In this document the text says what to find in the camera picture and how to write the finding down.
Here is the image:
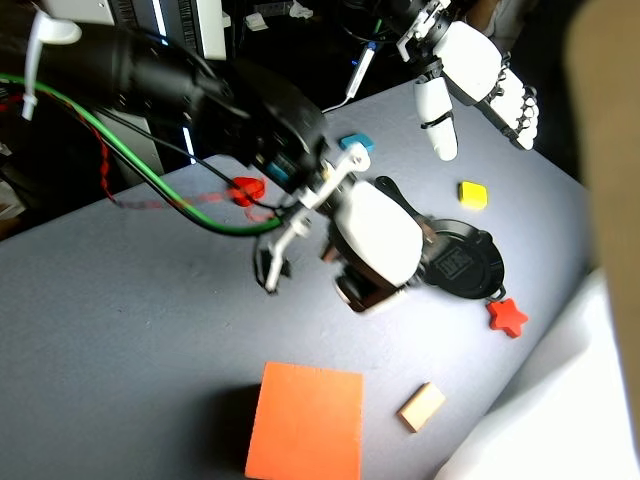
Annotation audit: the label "black cast iron skillet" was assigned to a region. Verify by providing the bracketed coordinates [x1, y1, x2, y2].
[373, 174, 508, 303]

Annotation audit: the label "red heart block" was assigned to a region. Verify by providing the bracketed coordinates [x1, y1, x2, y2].
[230, 176, 267, 209]

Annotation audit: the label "white stick device with cable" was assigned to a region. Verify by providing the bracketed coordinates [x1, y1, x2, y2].
[321, 42, 377, 115]

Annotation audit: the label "white robot body column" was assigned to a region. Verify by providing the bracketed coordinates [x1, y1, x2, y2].
[42, 0, 231, 176]

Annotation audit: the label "orange cube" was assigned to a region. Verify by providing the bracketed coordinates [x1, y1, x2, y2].
[243, 360, 365, 480]

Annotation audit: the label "grey table cloth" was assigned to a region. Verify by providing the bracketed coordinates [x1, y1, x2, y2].
[0, 74, 609, 480]

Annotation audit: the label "red star block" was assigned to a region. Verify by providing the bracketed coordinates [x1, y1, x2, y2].
[486, 297, 530, 340]

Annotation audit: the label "person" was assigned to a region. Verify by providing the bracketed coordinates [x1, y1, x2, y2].
[464, 0, 526, 46]

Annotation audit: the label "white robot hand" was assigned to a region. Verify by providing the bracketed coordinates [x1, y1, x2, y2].
[319, 178, 426, 315]
[412, 19, 542, 163]

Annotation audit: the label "yellow block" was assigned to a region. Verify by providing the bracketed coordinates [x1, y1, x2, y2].
[457, 180, 489, 210]

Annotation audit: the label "blue block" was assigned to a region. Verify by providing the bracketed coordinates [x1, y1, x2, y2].
[338, 132, 376, 154]

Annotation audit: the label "white draped cloth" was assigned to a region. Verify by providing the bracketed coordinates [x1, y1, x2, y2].
[432, 267, 640, 480]

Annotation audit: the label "beige blurred panel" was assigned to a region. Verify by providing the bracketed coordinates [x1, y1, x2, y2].
[563, 0, 640, 480]

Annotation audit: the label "tan wooden block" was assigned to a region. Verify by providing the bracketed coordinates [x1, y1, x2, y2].
[397, 382, 447, 434]

